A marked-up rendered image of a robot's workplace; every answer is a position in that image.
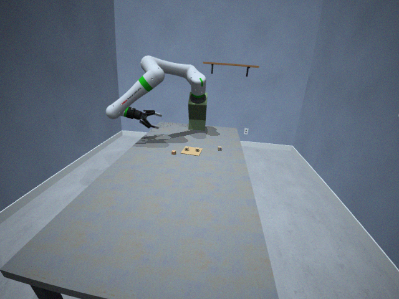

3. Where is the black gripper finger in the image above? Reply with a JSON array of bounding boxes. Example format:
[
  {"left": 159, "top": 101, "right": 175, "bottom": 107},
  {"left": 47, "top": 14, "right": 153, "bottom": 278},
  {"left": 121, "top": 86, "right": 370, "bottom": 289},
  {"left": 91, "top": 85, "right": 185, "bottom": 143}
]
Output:
[
  {"left": 140, "top": 116, "right": 159, "bottom": 129},
  {"left": 143, "top": 110, "right": 162, "bottom": 117}
]

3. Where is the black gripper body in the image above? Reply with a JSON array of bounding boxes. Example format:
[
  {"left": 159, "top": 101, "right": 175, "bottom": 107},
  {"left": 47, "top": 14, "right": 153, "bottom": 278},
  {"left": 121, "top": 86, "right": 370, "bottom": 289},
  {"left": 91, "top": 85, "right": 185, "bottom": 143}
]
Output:
[{"left": 133, "top": 110, "right": 145, "bottom": 120}]

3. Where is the tan square mat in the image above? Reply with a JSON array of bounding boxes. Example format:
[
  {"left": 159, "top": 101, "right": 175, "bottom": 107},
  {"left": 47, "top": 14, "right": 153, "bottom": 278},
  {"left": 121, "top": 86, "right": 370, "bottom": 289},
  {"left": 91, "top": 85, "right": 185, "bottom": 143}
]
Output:
[{"left": 181, "top": 146, "right": 202, "bottom": 156}]

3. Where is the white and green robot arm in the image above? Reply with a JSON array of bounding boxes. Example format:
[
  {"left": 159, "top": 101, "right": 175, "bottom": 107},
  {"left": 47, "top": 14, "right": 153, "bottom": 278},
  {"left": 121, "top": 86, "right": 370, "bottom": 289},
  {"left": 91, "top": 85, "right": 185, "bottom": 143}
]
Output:
[{"left": 106, "top": 55, "right": 206, "bottom": 119}]

